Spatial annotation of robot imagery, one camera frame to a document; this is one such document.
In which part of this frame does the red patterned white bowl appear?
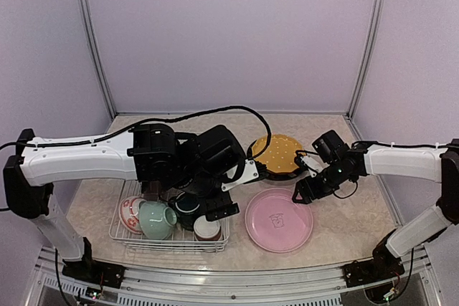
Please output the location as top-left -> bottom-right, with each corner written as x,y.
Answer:
118,196 -> 146,234

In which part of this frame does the aluminium corner post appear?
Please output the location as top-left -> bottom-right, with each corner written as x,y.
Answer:
77,0 -> 117,120
346,0 -> 384,122

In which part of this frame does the brown cup white base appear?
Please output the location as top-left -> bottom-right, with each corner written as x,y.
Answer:
194,216 -> 222,242

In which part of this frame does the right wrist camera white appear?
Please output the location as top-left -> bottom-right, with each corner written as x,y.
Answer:
294,152 -> 323,178

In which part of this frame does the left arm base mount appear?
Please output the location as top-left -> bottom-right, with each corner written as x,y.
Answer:
62,260 -> 126,289

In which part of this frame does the dark green mug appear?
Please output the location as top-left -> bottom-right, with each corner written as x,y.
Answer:
168,192 -> 204,231

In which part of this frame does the small black plate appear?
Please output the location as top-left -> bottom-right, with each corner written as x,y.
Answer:
141,183 -> 149,193

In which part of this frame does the black striped rim plate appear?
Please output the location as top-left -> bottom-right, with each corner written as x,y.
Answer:
247,139 -> 306,187

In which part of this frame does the light pink plate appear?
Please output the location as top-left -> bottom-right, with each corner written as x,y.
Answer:
245,188 -> 313,254

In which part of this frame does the dark pink dotted plate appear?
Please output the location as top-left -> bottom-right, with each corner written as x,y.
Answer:
148,181 -> 162,195

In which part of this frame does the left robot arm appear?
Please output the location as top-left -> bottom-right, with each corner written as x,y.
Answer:
3,123 -> 257,281

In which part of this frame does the yellow polka dot plate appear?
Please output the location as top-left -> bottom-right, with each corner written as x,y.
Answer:
251,134 -> 303,174

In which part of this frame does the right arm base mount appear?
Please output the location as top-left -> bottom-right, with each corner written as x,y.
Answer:
342,259 -> 405,288

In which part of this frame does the right aluminium corner post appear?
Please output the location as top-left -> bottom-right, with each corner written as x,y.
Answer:
346,0 -> 384,122

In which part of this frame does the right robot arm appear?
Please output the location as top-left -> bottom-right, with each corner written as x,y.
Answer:
292,130 -> 458,280

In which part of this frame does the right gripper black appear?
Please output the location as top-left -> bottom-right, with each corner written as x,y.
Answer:
293,160 -> 353,204

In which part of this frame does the aluminium front rail frame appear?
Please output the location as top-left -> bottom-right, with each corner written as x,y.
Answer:
24,244 -> 444,306

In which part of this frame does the white wire dish rack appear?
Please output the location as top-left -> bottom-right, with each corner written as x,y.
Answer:
108,181 -> 230,252

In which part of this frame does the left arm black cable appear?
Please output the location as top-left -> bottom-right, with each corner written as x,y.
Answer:
0,105 -> 272,212

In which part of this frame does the light green ceramic bowl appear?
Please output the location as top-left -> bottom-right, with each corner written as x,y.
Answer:
139,201 -> 178,240

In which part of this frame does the left aluminium corner post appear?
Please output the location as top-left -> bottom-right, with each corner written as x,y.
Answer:
77,0 -> 117,120

